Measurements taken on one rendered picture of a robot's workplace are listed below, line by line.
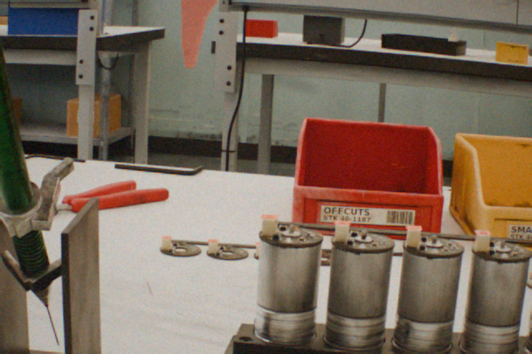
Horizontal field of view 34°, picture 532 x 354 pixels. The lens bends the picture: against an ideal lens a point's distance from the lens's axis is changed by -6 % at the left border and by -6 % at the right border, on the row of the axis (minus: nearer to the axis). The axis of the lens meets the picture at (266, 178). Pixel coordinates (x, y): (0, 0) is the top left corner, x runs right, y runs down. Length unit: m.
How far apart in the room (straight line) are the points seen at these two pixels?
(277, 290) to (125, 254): 0.20
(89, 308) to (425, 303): 0.13
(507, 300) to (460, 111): 4.38
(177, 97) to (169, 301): 4.45
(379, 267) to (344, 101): 4.40
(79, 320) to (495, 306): 0.16
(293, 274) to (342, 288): 0.02
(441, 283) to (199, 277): 0.19
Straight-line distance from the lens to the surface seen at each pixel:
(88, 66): 2.79
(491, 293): 0.35
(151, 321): 0.43
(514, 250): 0.36
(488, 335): 0.36
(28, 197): 0.29
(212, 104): 4.85
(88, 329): 0.33
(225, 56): 2.66
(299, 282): 0.35
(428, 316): 0.35
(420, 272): 0.35
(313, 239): 0.35
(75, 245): 0.30
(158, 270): 0.51
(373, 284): 0.35
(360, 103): 4.73
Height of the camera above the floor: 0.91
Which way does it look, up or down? 12 degrees down
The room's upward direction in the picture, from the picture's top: 3 degrees clockwise
